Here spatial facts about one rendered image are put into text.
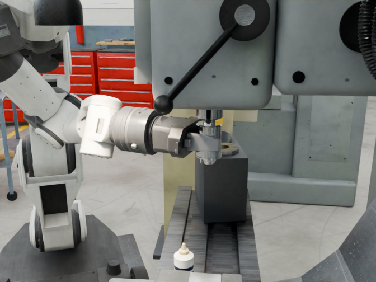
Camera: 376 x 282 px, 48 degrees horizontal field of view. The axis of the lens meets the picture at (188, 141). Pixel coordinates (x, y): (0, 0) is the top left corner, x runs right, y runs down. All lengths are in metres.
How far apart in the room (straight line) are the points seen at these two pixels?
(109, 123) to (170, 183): 1.87
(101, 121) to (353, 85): 0.46
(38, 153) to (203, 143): 0.76
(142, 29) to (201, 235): 0.60
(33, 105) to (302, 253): 2.17
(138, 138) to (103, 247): 1.03
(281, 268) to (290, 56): 2.17
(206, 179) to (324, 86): 0.57
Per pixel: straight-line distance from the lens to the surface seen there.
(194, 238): 1.12
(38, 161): 1.41
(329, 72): 0.65
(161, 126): 0.76
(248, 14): 0.61
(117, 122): 0.81
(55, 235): 1.62
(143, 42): 0.74
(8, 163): 3.66
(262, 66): 0.65
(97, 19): 10.14
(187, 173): 2.65
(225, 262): 1.03
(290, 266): 2.75
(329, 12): 0.64
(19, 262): 1.77
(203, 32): 0.64
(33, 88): 1.05
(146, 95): 5.37
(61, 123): 1.08
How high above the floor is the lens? 1.46
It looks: 17 degrees down
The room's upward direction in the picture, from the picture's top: straight up
